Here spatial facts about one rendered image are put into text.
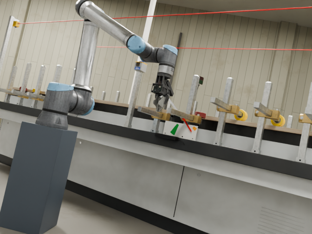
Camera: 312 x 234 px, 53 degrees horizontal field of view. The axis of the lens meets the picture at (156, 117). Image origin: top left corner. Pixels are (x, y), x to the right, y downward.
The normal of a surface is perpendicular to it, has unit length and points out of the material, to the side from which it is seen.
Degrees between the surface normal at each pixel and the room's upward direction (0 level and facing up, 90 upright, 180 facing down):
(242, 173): 90
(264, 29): 90
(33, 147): 90
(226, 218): 90
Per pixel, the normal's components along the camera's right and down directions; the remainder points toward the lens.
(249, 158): -0.55, -0.17
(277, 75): -0.10, -0.08
